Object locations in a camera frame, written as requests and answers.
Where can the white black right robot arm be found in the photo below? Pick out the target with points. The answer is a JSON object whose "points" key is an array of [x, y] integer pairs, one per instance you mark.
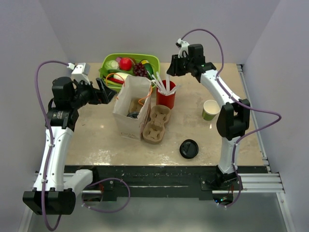
{"points": [[234, 115]]}

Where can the green plastic bin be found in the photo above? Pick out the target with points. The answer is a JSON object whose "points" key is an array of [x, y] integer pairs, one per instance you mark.
{"points": [[135, 58]]}

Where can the black lid stack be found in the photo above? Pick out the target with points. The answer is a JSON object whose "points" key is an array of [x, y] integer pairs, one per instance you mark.
{"points": [[189, 149]]}

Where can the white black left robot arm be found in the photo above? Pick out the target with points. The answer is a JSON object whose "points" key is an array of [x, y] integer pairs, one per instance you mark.
{"points": [[52, 194]]}

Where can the single cardboard cup carrier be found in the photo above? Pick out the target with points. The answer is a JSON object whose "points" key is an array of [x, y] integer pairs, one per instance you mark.
{"points": [[136, 105]]}

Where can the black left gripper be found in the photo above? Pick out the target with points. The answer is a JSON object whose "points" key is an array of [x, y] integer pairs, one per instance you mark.
{"points": [[106, 94]]}

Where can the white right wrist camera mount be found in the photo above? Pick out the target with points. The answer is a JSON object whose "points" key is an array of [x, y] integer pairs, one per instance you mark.
{"points": [[183, 48]]}

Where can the black coffee lid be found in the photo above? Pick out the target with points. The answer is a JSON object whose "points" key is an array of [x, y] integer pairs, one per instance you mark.
{"points": [[133, 115]]}

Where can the red apple toy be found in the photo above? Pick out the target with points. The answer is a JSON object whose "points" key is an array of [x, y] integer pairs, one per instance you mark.
{"points": [[125, 64]]}

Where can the green paper cup far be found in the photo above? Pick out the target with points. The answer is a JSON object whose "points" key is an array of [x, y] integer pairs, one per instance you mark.
{"points": [[210, 110]]}

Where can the green cucumber toy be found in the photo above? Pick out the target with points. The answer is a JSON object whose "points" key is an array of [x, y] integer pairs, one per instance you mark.
{"points": [[148, 67]]}

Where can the red ribbed cup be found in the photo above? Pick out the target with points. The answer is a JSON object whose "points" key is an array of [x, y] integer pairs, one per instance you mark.
{"points": [[166, 100]]}

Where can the aluminium frame rail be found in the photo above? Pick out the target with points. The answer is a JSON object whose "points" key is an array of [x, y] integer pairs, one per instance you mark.
{"points": [[262, 183]]}

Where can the dark grape bunch toy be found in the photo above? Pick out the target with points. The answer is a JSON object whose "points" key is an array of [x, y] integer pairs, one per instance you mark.
{"points": [[140, 70]]}

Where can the white radish toy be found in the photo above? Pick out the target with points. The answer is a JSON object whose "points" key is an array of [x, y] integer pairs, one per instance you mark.
{"points": [[120, 76]]}

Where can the paper bag orange handles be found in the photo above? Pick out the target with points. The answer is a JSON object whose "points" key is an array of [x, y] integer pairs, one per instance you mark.
{"points": [[133, 87]]}

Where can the green cabbage toy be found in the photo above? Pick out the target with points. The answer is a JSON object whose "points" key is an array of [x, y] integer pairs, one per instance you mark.
{"points": [[111, 65]]}

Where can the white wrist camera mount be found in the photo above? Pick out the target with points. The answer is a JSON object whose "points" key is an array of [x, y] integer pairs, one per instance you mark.
{"points": [[183, 48], [80, 72]]}

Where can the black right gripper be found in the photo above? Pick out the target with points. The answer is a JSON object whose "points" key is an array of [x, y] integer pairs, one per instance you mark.
{"points": [[174, 70]]}

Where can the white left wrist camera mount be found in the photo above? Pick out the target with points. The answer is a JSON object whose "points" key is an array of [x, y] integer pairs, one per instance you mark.
{"points": [[80, 72]]}

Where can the red chili toy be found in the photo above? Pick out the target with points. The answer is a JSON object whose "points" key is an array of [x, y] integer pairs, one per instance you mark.
{"points": [[114, 80]]}

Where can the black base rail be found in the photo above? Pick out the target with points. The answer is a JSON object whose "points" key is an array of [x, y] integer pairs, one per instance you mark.
{"points": [[113, 182]]}

